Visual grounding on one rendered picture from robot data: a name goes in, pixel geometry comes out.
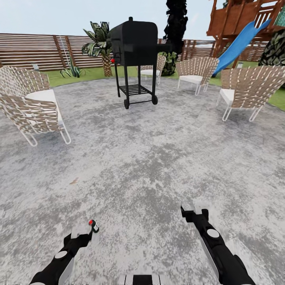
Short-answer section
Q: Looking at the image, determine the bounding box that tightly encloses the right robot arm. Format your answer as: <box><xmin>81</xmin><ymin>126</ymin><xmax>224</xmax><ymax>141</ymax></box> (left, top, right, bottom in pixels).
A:
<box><xmin>180</xmin><ymin>202</ymin><xmax>255</xmax><ymax>285</ymax></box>

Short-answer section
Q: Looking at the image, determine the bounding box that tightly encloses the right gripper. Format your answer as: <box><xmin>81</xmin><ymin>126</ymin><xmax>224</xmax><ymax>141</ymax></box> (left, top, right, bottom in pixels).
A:
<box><xmin>180</xmin><ymin>206</ymin><xmax>209</xmax><ymax>228</ymax></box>

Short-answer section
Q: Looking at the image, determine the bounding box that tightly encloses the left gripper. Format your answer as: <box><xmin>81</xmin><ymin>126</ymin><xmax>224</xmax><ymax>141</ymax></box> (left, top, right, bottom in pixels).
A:
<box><xmin>63</xmin><ymin>231</ymin><xmax>93</xmax><ymax>251</ymax></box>

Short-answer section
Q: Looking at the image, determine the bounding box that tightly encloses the pesticide atomizer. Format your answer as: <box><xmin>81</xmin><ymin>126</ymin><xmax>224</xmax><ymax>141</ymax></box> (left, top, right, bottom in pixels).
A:
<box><xmin>89</xmin><ymin>220</ymin><xmax>99</xmax><ymax>233</ymax></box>

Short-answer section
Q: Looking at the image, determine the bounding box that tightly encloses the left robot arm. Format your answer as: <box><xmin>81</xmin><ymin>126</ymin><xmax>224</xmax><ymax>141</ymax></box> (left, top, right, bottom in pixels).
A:
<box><xmin>30</xmin><ymin>226</ymin><xmax>253</xmax><ymax>285</ymax></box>

